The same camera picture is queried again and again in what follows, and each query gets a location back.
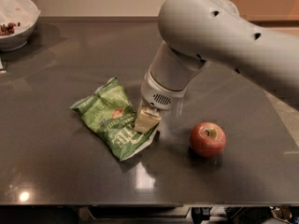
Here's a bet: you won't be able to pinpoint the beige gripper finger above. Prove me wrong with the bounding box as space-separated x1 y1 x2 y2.
134 102 162 133

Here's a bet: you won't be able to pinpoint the red berries in bowl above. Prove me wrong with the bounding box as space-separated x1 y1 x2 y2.
0 22 20 36

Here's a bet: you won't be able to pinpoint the green jalapeno chip bag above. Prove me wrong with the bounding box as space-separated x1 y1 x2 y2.
70 77 156 161

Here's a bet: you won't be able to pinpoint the white bowl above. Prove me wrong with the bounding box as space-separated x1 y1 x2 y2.
0 0 40 51

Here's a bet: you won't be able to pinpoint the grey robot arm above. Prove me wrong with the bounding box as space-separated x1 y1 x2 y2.
135 0 299 133

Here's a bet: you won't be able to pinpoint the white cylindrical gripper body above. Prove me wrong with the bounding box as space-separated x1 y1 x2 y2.
141 42 206 110

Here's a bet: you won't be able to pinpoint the red apple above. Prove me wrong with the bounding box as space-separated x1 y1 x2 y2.
190 122 226 158

